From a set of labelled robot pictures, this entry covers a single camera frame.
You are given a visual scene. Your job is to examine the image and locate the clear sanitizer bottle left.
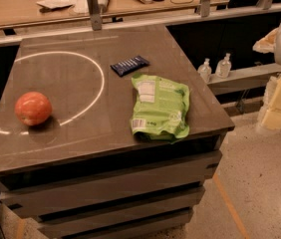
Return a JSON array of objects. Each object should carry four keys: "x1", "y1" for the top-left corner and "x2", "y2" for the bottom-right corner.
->
[{"x1": 197, "y1": 58, "x2": 212, "y2": 83}]

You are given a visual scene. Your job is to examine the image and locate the white paper sheets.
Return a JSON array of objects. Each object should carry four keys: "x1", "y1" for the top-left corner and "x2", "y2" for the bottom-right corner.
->
[{"x1": 37, "y1": 0, "x2": 89, "y2": 14}]

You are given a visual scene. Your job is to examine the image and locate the green rice chip bag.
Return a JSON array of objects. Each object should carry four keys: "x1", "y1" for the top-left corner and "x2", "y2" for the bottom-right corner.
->
[{"x1": 131, "y1": 74, "x2": 189, "y2": 142}]

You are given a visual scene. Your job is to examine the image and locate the red apple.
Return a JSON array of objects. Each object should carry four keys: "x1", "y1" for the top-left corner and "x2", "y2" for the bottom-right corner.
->
[{"x1": 14, "y1": 92, "x2": 52, "y2": 126}]

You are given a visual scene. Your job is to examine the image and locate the dark blue snack bar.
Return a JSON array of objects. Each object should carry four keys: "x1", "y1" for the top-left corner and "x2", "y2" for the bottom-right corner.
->
[{"x1": 111, "y1": 56, "x2": 149, "y2": 77}]

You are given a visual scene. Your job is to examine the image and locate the grey metal bracket post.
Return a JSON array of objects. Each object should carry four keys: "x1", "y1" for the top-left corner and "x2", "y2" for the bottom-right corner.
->
[{"x1": 87, "y1": 0, "x2": 102, "y2": 31}]

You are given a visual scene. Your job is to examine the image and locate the grey drawer cabinet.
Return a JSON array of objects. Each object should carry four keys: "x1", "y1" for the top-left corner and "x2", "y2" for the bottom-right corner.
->
[{"x1": 0, "y1": 26, "x2": 233, "y2": 239}]

